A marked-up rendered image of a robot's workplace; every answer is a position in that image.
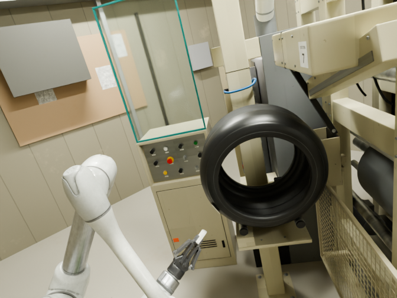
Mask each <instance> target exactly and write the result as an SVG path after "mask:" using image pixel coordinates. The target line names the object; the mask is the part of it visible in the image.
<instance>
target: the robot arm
mask: <svg viewBox="0 0 397 298"><path fill-rule="evenodd" d="M116 174H117V166H116V163H115V162H114V160H113V159H112V158H111V157H108V156H105V155H101V154H97V155H94V156H91V157H89V158H88V159H87V160H86V161H85V162H84V163H83V164H82V165H76V166H72V167H70V168H69V169H67V170H66V171H65V172H64V173H63V176H62V184H63V189H64V192H65V194H66V196H67V198H68V200H69V201H70V203H71V205H72V206H73V207H74V209H75V213H74V217H73V222H72V225H71V230H70V235H69V239H68V242H67V247H66V252H65V255H64V260H63V261H61V262H60V263H59V264H58V265H57V267H56V269H55V270H54V274H53V277H52V279H51V282H50V285H49V287H48V290H47V292H46V295H45V296H43V297H41V298H84V296H85V293H86V290H87V287H88V284H89V280H90V265H89V264H88V262H87V259H88V257H89V252H90V249H91V246H92V242H93V238H94V235H95V232H96V233H97V234H98V235H99V236H100V237H101V238H102V239H103V240H104V241H105V242H106V243H107V245H108V246H109V248H110V249H111V250H112V251H113V253H114V254H115V255H116V257H117V258H118V260H119V261H120V262H121V263H122V265H123V266H124V267H125V268H126V270H127V271H128V273H129V274H130V275H131V277H132V278H133V279H134V280H135V282H136V283H137V285H138V286H139V287H140V288H141V290H142V291H143V292H144V295H143V296H142V297H141V298H175V297H174V296H172V294H173V293H174V291H175V290H176V288H177V287H178V285H179V284H180V283H179V282H178V280H181V278H182V277H183V275H184V274H185V272H186V271H188V270H194V268H195V264H196V261H197V259H198V257H199V255H200V252H201V248H200V244H201V243H202V242H203V237H204V236H205V234H206V233H207V231H206V230H203V229H202V230H201V232H200V233H199V234H198V235H196V236H195V237H194V239H193V240H191V239H188V240H186V242H185V243H183V244H182V245H181V246H180V247H179V248H177V249H176V250H174V251H173V254H174V258H173V261H172V263H171V264H170V265H169V266H168V268H167V271H165V270H164V271H163V272H162V273H161V275H160V276H159V277H158V278H157V280H156V281H155V279H154V278H153V276H152V275H151V273H150V272H149V271H148V269H147V268H146V266H145V265H144V264H143V262H142V261H141V260H140V258H139V257H138V256H137V254H136V252H135V251H134V250H133V248H132V247H131V246H130V244H129V242H128V241H127V240H126V238H125V237H124V235H123V233H122V232H121V230H120V228H119V225H118V223H117V221H116V218H115V215H114V212H113V209H112V207H111V205H110V203H109V200H108V197H109V195H110V191H111V190H112V187H113V184H114V182H115V177H116ZM193 246H194V247H193ZM185 247H186V249H185V250H184V252H183V253H182V254H181V255H178V253H180V252H181V251H182V250H183V249H184V248H185ZM191 249H192V250H191ZM190 250H191V251H190ZM188 253H189V254H188ZM193 255H194V256H193ZM192 256H193V259H192V261H191V263H190V265H189V262H190V260H191V258H192Z"/></svg>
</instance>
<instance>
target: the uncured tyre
mask: <svg viewBox="0 0 397 298"><path fill-rule="evenodd" d="M260 137H275V138H280V139H283V140H286V141H289V142H291V143H293V145H294V157H293V160H292V163H291V165H290V167H289V169H288V170H287V172H286V173H285V174H284V175H283V176H282V177H281V178H279V179H278V180H276V181H274V182H273V183H270V184H267V185H264V186H247V185H244V184H241V183H238V182H236V181H235V180H233V179H232V178H231V177H230V176H229V175H228V174H227V173H226V172H225V170H224V169H223V167H222V163H223V161H224V159H225V158H226V156H227V155H228V154H229V153H230V152H231V151H232V150H233V149H234V148H235V147H237V146H238V145H240V144H241V143H243V142H245V141H248V140H251V139H254V138H260ZM327 179H328V159H327V153H326V149H325V148H324V145H323V143H322V141H321V140H320V138H319V136H318V135H317V134H316V133H315V131H314V130H313V129H312V128H311V127H309V126H308V125H307V124H306V123H305V122H304V121H303V120H302V119H301V118H300V117H298V116H297V115H296V114H294V113H293V112H291V111H289V110H287V109H285V108H282V107H280V106H276V105H270V104H254V105H248V106H243V107H241V108H238V109H235V110H234V111H232V112H230V113H228V114H227V115H225V116H224V117H223V118H222V119H220V120H219V121H218V122H217V123H216V124H215V126H214V127H213V128H212V129H211V131H210V132H209V134H208V136H207V138H206V141H205V143H204V147H203V153H202V156H201V162H200V180H201V184H202V187H203V190H204V192H205V194H206V196H207V198H208V200H209V201H210V203H211V204H212V205H213V206H214V207H215V208H216V209H217V211H218V212H220V213H221V214H222V215H223V216H225V217H226V218H228V219H230V220H231V221H233V222H236V223H239V224H242V225H246V226H252V227H258V228H266V227H272V226H278V225H283V224H286V223H288V222H291V221H293V220H295V219H297V218H299V217H300V216H302V215H303V214H305V213H306V212H307V211H309V210H310V209H311V208H312V207H313V206H314V205H315V203H316V202H317V201H318V200H319V198H320V196H321V195H322V193H323V191H324V188H325V186H326V183H327Z"/></svg>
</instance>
